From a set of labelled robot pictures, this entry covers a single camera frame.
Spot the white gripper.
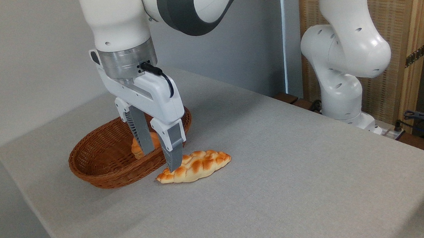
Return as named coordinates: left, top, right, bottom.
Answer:
left=89, top=41, right=190, bottom=179

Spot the long braided bread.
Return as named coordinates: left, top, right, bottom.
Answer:
left=154, top=147, right=233, bottom=186

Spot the small round bread roll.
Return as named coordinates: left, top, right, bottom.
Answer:
left=130, top=131, right=162, bottom=160

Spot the brown wicker basket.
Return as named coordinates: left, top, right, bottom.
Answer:
left=65, top=105, right=198, bottom=192

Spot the white vertical trim strip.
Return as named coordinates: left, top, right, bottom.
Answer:
left=278, top=0, right=295, bottom=94

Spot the metal screen hinge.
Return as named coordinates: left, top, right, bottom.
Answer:
left=403, top=44, right=424, bottom=68

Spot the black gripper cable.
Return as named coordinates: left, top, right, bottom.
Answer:
left=139, top=60, right=175, bottom=101

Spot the woven screen with wooden frame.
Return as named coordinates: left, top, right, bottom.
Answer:
left=296, top=0, right=424, bottom=142

